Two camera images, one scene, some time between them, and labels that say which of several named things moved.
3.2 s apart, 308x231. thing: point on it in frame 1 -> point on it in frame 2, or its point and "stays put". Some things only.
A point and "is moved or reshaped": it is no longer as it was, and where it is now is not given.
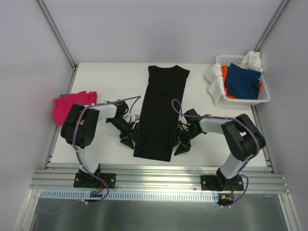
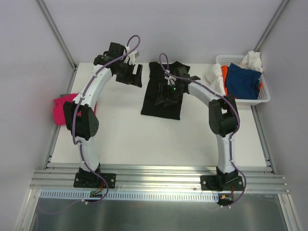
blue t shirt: [242, 83] stays put
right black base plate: [221, 183] stays put
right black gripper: [181, 139] -> [167, 92]
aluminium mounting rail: [157, 180] stays put
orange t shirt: [225, 69] stays put
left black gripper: [128, 134] -> [128, 72]
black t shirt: [160, 112] is moved or reshaped
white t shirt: [214, 75] stays put
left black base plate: [82, 179] stays put
